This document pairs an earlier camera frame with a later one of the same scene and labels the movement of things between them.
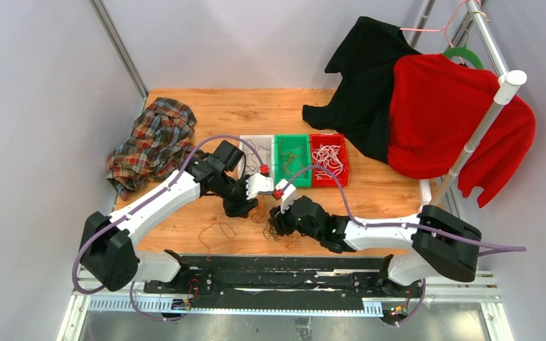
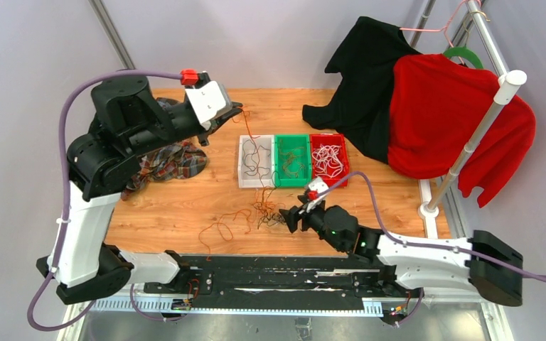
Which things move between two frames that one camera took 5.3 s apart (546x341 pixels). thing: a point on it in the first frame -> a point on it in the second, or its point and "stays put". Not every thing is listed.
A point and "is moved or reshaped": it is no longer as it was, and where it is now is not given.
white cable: [328, 163] stays put
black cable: [250, 150] stays put
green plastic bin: [292, 153] stays put
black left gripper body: [234, 198] -> [207, 126]
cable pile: [271, 231] is moved or reshaped
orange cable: [292, 166] stays put
